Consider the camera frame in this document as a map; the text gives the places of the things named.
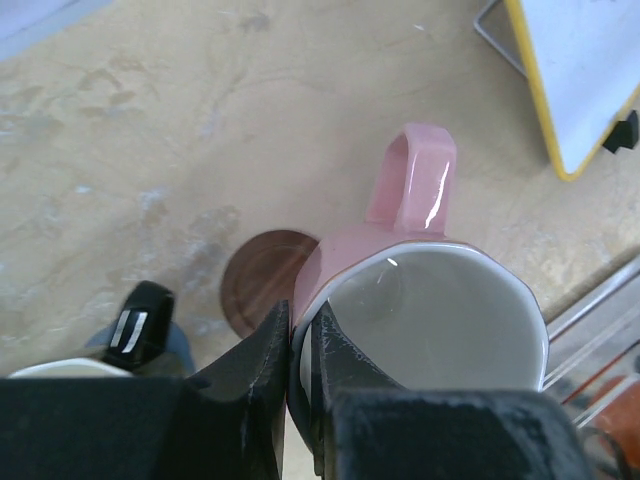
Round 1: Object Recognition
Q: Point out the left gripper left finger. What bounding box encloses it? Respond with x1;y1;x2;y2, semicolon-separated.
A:
1;301;289;479

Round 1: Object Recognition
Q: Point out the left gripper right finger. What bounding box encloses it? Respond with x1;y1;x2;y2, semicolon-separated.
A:
288;304;595;479

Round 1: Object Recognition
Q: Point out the orange translucent cup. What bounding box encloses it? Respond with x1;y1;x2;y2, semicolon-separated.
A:
576;374;639;479

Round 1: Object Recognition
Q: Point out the black mug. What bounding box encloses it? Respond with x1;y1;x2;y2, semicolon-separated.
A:
8;280;175;379

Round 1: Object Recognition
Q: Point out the dark brown coaster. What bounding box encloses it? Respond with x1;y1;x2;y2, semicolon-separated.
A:
220;229;318;338

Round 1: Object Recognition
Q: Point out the silver metal tray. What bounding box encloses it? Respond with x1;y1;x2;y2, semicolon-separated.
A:
543;257;639;428

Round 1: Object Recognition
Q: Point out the pink mug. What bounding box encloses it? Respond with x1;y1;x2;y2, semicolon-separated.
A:
291;123;549;398

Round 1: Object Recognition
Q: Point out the white whiteboard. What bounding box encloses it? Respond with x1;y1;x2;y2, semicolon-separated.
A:
473;1;639;181

